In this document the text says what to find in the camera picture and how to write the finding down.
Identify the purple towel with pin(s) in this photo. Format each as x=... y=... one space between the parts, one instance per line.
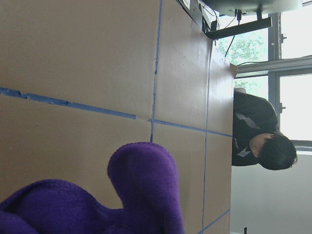
x=144 y=176

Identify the person in black jacket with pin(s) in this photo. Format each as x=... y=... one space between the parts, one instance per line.
x=256 y=135

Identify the black monitor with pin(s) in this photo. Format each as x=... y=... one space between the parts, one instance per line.
x=240 y=8

